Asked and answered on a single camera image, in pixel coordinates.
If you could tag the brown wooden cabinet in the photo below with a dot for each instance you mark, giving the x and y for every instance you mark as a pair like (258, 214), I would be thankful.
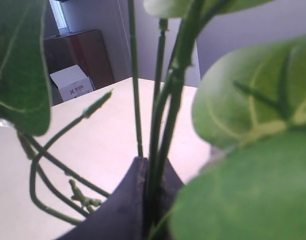
(84, 48)

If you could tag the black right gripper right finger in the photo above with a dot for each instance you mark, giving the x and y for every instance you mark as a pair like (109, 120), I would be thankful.
(170, 185)

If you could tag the white cardboard box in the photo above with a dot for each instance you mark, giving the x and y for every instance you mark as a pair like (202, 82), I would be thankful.
(72, 82)

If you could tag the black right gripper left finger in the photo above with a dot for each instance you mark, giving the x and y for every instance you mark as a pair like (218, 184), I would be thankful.
(120, 217)

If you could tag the red artificial flower with leaves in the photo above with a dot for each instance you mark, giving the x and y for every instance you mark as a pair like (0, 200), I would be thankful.
(250, 104)

